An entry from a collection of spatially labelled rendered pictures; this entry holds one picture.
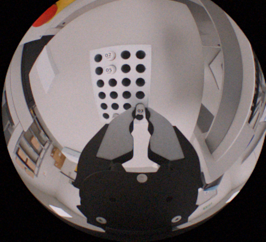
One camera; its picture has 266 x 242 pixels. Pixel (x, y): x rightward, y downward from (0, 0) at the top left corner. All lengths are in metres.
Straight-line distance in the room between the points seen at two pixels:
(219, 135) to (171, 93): 0.12
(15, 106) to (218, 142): 0.70
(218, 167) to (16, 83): 0.76
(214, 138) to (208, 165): 0.05
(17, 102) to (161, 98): 0.63
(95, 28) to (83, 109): 0.18
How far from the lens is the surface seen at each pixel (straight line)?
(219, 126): 0.15
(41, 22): 0.15
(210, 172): 0.17
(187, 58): 0.18
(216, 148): 0.17
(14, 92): 0.58
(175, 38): 0.18
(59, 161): 4.38
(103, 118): 0.16
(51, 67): 0.25
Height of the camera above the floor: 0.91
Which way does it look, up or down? 58 degrees down
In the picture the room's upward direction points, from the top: 176 degrees counter-clockwise
